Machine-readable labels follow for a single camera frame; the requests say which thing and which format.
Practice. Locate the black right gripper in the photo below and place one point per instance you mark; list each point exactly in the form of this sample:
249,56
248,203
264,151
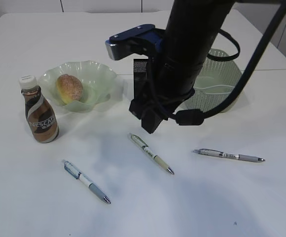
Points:
151,108

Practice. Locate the cream barrel pen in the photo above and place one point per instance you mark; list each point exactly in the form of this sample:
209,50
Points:
149,153

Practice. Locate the golden bread roll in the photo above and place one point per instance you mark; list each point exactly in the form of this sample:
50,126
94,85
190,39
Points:
69,88

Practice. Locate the white pen grey grip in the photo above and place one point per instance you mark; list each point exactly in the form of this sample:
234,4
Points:
84,179

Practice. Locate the brown Nescafe coffee bottle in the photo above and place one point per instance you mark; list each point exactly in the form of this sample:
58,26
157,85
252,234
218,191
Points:
38,112

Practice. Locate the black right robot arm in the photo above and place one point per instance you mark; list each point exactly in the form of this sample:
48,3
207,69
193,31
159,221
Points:
171,73

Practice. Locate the black mesh pen holder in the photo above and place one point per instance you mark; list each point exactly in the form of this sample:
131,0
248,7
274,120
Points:
139,75

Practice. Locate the green glass ruffled plate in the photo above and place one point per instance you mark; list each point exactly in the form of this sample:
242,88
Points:
97,83

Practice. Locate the green plastic woven basket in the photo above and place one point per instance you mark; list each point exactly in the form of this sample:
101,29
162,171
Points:
213,85

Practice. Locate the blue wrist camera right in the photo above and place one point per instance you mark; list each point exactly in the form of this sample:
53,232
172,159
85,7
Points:
144,39

